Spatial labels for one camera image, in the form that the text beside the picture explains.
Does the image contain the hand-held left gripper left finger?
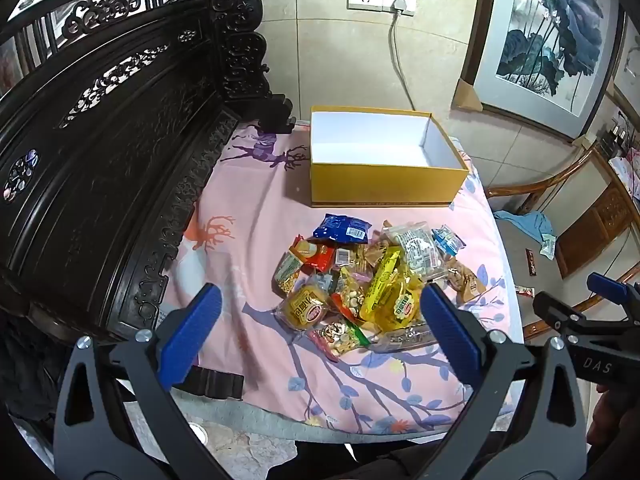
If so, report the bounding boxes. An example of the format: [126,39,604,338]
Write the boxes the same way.
[52,282,223,480]

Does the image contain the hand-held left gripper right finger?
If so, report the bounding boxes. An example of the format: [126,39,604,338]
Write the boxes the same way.
[415,284,587,480]

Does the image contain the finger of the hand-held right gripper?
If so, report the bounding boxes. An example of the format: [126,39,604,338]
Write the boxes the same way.
[587,272,640,312]
[532,291,587,336]

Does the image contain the long yellow bar packet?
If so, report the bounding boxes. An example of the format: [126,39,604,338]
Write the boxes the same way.
[359,247,401,318]

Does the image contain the pile of snack packets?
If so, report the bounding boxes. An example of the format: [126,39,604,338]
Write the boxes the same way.
[271,212,488,363]

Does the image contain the clear green rice bar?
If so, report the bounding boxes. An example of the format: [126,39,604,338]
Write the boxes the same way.
[271,252,303,295]

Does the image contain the red cookie packet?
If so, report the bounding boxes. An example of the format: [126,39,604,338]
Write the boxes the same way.
[289,234,337,273]

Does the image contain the yellow cardboard box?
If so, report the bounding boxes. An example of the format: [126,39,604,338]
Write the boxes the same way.
[309,105,471,209]

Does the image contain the brown label pastry packet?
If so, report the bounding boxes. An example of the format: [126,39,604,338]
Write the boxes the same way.
[442,257,487,306]

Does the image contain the wooden chair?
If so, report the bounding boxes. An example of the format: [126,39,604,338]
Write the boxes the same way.
[487,142,640,341]

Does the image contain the blue cloth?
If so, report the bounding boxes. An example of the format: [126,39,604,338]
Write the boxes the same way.
[494,210,556,243]

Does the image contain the clear purple print pastry packet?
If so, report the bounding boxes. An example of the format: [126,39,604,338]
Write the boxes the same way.
[382,220,446,281]

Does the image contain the blue and white pastry packet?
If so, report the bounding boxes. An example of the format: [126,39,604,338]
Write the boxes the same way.
[431,226,467,261]

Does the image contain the pink printed blanket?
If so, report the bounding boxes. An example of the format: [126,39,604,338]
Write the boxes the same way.
[165,120,526,436]

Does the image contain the pink cloth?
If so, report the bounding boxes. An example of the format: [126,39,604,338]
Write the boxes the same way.
[607,147,640,196]

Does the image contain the black power strip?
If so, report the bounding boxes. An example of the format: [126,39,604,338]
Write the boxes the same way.
[600,115,633,153]

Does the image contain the blue cookie packet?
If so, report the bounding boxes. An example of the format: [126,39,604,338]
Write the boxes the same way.
[312,213,372,246]

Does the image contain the carved dark wooden furniture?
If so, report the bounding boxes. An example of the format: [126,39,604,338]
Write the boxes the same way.
[0,0,296,361]

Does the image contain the framed lotus painting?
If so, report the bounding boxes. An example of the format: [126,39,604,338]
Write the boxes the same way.
[457,0,626,143]

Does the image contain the grey power cable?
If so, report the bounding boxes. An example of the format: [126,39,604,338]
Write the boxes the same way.
[389,10,416,111]

